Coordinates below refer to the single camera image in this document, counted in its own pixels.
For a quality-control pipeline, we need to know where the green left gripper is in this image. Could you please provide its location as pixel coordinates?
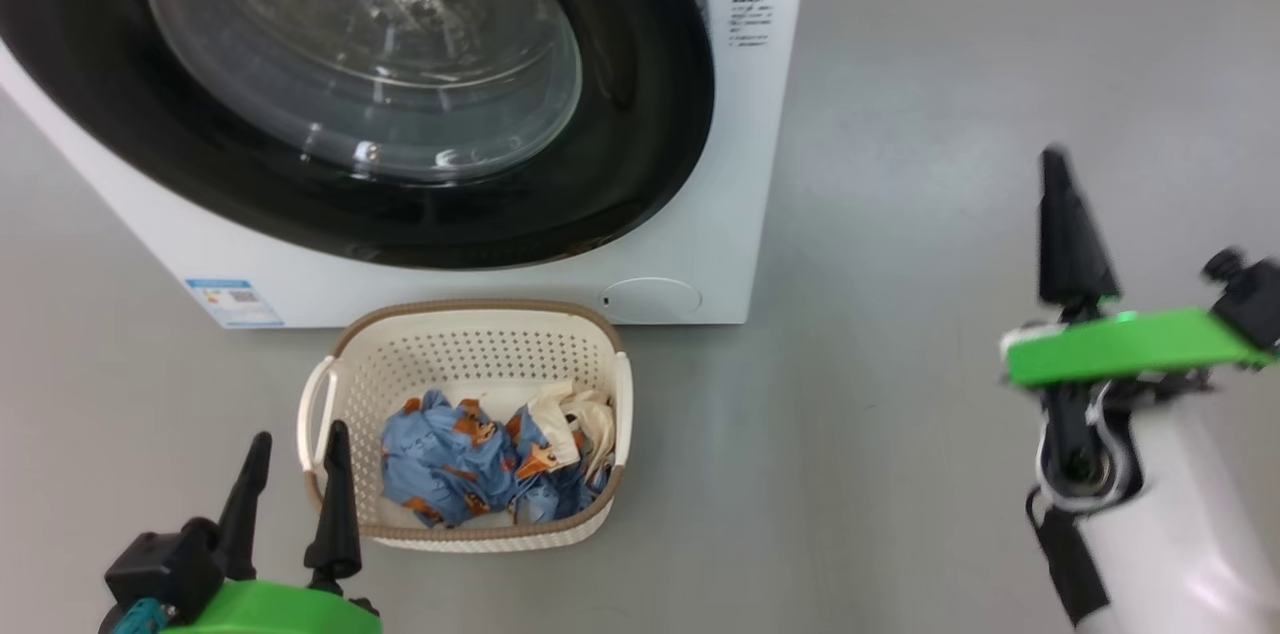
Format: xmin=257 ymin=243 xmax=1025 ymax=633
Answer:
xmin=165 ymin=420 xmax=383 ymax=634

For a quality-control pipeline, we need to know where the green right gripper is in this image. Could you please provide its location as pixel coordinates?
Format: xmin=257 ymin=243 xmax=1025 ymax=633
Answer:
xmin=1000 ymin=146 xmax=1279 ymax=389

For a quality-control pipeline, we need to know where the cream white cloth garment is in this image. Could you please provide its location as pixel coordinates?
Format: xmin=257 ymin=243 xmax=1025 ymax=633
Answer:
xmin=520 ymin=381 xmax=617 ymax=487

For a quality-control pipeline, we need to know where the black glass washing machine door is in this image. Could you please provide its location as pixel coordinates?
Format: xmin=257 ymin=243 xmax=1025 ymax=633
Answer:
xmin=0 ymin=0 xmax=717 ymax=271

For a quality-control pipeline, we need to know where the cream perforated laundry basket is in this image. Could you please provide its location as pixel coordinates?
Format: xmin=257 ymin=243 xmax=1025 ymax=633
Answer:
xmin=297 ymin=300 xmax=634 ymax=554

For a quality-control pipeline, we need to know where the white front-load washing machine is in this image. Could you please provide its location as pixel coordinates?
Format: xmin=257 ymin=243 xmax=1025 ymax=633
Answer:
xmin=0 ymin=0 xmax=815 ymax=331

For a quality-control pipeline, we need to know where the blue energy label sticker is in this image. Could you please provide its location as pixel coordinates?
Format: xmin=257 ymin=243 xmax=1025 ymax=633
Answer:
xmin=185 ymin=278 xmax=285 ymax=329

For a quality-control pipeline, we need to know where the small black text label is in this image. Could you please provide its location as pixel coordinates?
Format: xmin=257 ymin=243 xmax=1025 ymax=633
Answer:
xmin=729 ymin=0 xmax=775 ymax=49

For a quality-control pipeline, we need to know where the round white filter cover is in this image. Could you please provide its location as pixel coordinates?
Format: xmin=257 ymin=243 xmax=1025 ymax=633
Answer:
xmin=600 ymin=277 xmax=704 ymax=324

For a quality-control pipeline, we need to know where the teal left camera connector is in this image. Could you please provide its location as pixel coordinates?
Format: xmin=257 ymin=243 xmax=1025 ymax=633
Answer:
xmin=112 ymin=599 xmax=169 ymax=634

